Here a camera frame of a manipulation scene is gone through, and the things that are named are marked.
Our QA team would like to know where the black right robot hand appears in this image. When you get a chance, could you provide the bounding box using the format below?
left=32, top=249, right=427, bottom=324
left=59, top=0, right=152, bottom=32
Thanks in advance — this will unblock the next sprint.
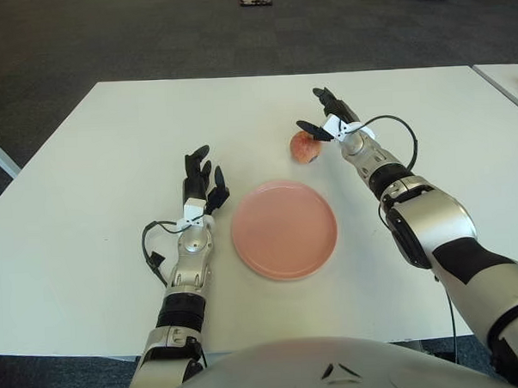
left=295, top=84, right=376, bottom=147

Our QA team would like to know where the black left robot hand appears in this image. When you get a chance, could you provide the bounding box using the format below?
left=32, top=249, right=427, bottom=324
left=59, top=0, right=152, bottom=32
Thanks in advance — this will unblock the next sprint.
left=173, top=144, right=232, bottom=233

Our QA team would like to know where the red yellow apple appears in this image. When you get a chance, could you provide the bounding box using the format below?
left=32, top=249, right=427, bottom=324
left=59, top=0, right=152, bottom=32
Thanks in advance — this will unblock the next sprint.
left=288, top=130, right=326, bottom=165

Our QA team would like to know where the pink round plate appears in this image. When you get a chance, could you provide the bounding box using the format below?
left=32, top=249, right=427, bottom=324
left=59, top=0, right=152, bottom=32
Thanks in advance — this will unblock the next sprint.
left=229, top=177, right=341, bottom=283

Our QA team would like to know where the silver robot torso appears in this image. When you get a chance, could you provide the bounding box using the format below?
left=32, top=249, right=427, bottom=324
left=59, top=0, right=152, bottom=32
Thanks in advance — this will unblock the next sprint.
left=97, top=328, right=514, bottom=388

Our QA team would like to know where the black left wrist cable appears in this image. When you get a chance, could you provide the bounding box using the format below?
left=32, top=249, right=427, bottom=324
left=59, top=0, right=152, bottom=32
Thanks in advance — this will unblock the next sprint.
left=140, top=218, right=191, bottom=288

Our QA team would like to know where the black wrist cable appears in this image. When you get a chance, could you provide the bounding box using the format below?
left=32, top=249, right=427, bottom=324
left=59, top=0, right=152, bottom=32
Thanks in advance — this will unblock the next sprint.
left=140, top=218, right=191, bottom=288
left=354, top=112, right=421, bottom=173

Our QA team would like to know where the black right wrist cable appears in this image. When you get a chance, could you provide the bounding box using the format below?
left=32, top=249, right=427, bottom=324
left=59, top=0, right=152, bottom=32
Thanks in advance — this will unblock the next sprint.
left=354, top=112, right=421, bottom=173

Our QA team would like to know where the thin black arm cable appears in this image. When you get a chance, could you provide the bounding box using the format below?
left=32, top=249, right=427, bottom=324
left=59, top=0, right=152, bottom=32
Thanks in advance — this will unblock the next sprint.
left=434, top=275, right=460, bottom=366

